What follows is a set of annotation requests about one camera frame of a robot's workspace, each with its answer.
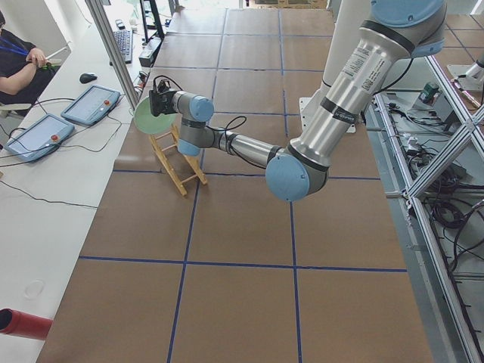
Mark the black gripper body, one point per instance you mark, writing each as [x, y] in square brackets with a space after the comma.
[159, 105]

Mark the pale green ceramic plate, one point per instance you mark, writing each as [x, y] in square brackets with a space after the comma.
[149, 124]

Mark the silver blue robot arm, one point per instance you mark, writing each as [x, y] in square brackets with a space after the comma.
[394, 30]

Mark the wooden dish rack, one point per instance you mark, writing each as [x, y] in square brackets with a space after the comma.
[179, 167]

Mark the far blue teach pendant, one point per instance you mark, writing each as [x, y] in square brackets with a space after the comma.
[92, 105]

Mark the blue teach pendant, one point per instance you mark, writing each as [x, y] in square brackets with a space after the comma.
[92, 105]
[40, 139]

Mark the black keyboard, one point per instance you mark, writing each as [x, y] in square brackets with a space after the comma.
[124, 41]

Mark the black computer mouse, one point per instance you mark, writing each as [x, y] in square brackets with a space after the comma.
[85, 78]

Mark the near blue teach pendant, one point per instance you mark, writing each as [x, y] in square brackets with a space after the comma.
[40, 139]

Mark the seated person in black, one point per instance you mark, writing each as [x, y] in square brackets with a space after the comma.
[25, 70]

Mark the red cylinder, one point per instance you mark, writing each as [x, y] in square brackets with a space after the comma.
[21, 324]

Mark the aluminium frame post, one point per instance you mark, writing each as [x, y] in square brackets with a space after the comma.
[127, 74]

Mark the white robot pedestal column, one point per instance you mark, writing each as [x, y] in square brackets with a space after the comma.
[346, 37]

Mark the aluminium frame rail right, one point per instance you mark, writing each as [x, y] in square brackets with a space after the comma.
[432, 139]

